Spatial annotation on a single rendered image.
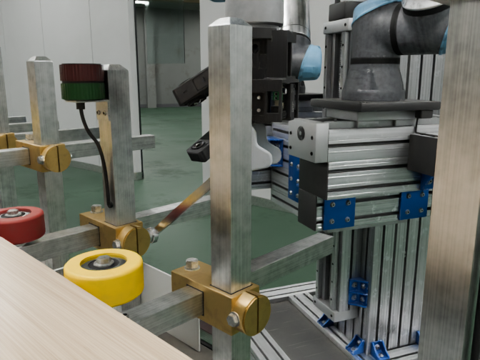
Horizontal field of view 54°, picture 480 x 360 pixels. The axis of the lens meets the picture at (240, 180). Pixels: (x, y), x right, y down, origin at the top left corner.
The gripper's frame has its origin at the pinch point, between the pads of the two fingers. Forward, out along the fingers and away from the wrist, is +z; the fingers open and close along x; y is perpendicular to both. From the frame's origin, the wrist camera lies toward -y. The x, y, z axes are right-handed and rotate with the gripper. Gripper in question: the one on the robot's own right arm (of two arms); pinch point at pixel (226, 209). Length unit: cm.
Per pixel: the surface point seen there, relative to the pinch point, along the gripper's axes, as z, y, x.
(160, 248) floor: 83, 105, 170
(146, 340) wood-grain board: -8, -47, -40
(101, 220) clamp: -4.5, -29.2, -1.1
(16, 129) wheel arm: -12, -13, 74
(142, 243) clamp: -1.8, -26.5, -8.4
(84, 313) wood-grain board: -8, -48, -33
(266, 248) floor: 83, 153, 121
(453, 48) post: -29, -29, -54
